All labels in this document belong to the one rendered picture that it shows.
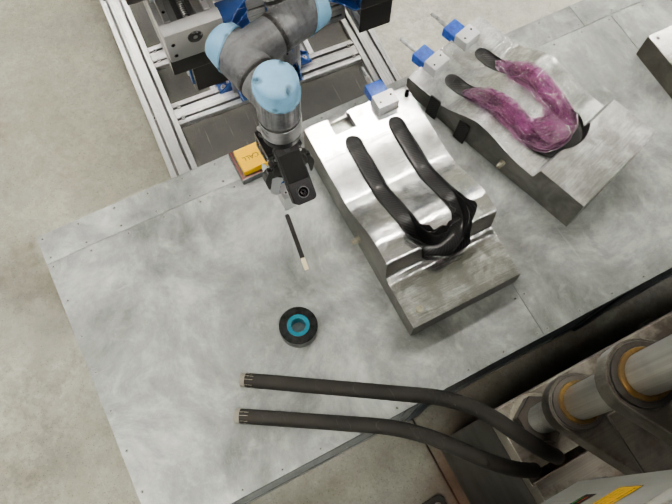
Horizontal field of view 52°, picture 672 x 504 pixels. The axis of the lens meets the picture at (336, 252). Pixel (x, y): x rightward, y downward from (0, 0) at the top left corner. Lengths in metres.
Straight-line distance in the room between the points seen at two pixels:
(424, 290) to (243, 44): 0.61
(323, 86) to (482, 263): 1.15
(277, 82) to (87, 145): 1.65
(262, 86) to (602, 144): 0.82
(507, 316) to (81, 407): 1.41
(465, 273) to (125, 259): 0.73
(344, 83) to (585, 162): 1.10
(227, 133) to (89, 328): 1.03
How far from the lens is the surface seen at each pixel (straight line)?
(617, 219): 1.68
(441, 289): 1.44
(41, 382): 2.42
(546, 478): 1.49
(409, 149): 1.54
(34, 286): 2.52
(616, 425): 1.28
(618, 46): 1.93
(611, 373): 1.01
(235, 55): 1.17
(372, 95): 1.57
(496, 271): 1.48
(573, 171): 1.56
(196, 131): 2.37
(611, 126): 1.65
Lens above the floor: 2.21
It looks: 69 degrees down
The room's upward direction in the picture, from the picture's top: 3 degrees clockwise
